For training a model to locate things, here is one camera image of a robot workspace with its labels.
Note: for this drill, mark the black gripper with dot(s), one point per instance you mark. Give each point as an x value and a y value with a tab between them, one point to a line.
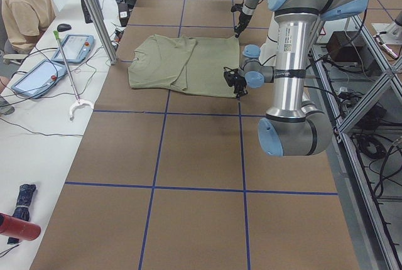
243	19
239	83

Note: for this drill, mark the olive green long-sleeve shirt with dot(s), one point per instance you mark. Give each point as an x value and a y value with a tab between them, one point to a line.
191	65

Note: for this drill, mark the far blue teach pendant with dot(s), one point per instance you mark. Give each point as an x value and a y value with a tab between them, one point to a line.
77	47

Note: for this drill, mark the blue teach pendant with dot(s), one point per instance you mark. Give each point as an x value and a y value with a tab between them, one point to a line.
77	47
39	80

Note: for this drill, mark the reacher grabber stick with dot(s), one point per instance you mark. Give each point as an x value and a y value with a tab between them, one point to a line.
79	102

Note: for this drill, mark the black computer mouse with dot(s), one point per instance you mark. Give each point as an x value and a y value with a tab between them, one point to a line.
63	27

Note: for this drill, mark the near blue teach pendant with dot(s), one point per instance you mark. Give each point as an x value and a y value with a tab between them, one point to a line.
39	80

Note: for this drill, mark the person in beige shirt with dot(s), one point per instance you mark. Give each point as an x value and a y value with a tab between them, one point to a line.
26	21

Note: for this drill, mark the folded navy umbrella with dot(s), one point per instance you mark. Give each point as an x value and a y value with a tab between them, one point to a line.
23	203

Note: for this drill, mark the red cylindrical bottle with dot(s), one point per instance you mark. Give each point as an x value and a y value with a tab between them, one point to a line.
19	229

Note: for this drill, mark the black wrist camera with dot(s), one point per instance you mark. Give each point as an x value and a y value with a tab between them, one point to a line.
236	8
231	76

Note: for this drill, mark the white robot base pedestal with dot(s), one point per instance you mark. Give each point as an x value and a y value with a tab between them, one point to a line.
269	48

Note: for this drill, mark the black box under frame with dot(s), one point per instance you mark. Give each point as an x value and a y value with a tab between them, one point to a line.
339	49

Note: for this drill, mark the aluminium frame post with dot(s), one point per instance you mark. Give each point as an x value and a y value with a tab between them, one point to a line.
96	15

